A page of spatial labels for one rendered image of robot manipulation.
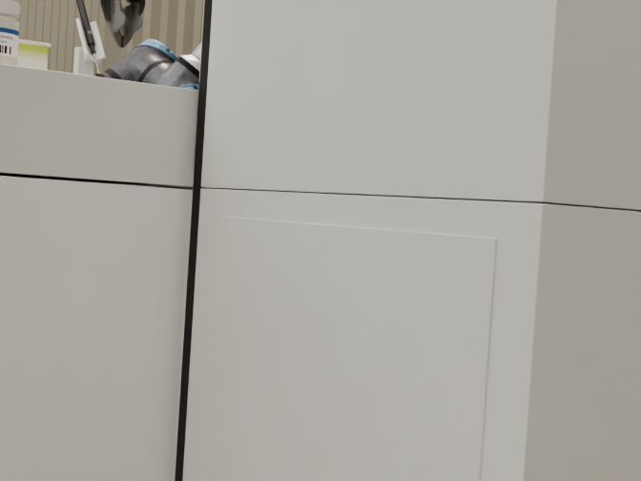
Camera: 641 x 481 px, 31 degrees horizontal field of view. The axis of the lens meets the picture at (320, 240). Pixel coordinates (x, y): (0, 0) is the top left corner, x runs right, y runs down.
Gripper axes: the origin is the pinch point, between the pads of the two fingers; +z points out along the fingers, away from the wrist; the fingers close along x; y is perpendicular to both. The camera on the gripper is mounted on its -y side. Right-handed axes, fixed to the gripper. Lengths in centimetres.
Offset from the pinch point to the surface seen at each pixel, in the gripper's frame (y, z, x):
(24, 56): 36, 10, -34
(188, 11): -623, -125, 365
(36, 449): 59, 66, -38
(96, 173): 59, 28, -31
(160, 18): -630, -117, 343
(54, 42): -776, -105, 315
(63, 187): 59, 30, -36
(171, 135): 59, 21, -19
